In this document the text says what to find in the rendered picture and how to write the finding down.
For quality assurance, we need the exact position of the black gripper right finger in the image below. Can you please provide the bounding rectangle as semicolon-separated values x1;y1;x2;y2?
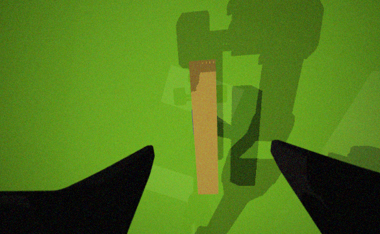
271;140;380;234

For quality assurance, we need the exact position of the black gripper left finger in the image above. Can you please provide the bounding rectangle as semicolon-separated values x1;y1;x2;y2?
0;146;155;234

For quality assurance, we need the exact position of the tan bar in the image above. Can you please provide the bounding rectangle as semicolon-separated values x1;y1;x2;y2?
189;59;219;194

